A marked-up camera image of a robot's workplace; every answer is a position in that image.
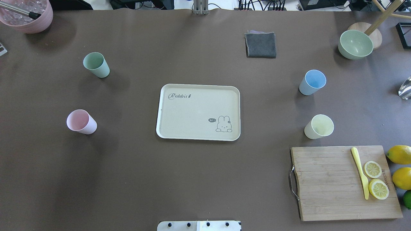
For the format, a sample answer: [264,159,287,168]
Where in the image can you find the upper lemon slice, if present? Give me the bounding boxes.
[363,161,382,179]

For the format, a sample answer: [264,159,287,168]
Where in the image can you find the whole lemon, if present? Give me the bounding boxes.
[386,145,411,164]
[392,167,411,190]

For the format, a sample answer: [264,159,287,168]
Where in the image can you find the pale yellow plastic cup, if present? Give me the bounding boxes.
[304,114,334,139]

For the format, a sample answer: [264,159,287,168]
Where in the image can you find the lower lemon slice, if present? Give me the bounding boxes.
[368,179,389,200]

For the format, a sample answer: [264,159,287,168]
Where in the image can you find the black frame object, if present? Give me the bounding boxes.
[395,22,411,49]

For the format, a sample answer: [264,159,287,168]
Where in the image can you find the cream rabbit serving tray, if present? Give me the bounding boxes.
[156,84,241,141]

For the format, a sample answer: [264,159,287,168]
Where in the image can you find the pink bowl with ice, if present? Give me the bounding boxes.
[1,0,53,34]

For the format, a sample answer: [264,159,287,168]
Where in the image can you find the green lime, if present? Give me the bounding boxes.
[402,190,411,210]

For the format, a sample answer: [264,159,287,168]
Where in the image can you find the wooden cutting board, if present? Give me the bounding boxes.
[290,146,403,222]

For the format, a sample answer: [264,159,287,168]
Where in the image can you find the lemon slice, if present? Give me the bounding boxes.
[368,179,389,200]
[363,161,382,179]

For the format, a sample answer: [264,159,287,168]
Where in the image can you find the blue plastic cup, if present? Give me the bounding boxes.
[299,70,327,96]

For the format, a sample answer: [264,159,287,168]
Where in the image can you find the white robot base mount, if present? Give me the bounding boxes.
[157,220,242,231]

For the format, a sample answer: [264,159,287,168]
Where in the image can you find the silver metal scoop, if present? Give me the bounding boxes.
[398,76,411,100]

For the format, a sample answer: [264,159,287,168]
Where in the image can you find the whole lemon upper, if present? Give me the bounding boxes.
[386,145,411,164]

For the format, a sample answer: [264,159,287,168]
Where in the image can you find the whole lemon lower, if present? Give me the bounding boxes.
[392,167,411,190]

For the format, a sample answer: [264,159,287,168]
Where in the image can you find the metal scoop handle in bowl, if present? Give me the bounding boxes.
[0,1,41,20]

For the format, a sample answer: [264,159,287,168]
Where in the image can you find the yellow plastic knife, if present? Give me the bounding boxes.
[351,147,370,200]

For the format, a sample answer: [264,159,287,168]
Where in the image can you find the green bowl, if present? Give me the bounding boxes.
[338,30,374,60]

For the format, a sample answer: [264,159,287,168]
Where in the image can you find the grey folded cloth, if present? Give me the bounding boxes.
[245,30,276,58]

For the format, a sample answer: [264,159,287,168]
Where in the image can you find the green plastic cup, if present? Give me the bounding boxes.
[83,52,110,78]

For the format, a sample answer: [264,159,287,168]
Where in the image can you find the pink plastic cup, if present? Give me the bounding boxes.
[66,109,97,135]

